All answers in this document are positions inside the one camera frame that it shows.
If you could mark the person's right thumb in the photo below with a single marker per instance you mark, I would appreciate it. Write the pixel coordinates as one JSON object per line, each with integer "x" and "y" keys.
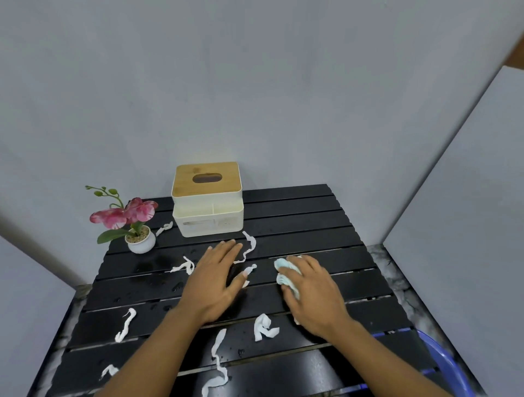
{"x": 290, "y": 303}

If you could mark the person's left thumb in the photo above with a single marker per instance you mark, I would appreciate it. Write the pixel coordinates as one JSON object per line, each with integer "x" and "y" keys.
{"x": 239, "y": 284}

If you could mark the person's left little finger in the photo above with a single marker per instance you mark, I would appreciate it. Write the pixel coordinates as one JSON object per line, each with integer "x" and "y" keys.
{"x": 204, "y": 258}

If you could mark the white tissue box bamboo lid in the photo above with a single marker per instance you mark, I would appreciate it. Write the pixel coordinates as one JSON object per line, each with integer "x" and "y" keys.
{"x": 208, "y": 204}

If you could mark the pink artificial orchid white pot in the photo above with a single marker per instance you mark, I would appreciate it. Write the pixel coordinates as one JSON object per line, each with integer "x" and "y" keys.
{"x": 139, "y": 239}

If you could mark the person's left hand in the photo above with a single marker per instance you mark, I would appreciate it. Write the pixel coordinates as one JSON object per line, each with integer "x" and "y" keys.
{"x": 211, "y": 286}

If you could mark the pale blue tissue wad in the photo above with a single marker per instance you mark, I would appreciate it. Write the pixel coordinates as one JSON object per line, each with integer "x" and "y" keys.
{"x": 283, "y": 270}

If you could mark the blue plastic basin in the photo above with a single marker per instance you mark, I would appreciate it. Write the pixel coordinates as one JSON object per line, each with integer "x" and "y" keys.
{"x": 442, "y": 360}

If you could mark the person's right forearm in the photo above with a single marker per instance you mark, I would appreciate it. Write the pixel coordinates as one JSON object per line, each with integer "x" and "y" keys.
{"x": 385, "y": 364}

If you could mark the person's left middle finger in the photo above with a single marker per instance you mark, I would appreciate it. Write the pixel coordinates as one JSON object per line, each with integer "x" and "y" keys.
{"x": 226, "y": 257}

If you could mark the person's left forearm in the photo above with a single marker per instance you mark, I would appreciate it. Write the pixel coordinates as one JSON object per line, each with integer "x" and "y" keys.
{"x": 151, "y": 360}

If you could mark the person's right hand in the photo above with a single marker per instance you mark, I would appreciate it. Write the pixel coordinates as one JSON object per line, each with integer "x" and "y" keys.
{"x": 317, "y": 300}

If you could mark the long twisted white tissue scrap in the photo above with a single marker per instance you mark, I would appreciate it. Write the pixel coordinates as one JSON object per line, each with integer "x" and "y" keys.
{"x": 219, "y": 340}

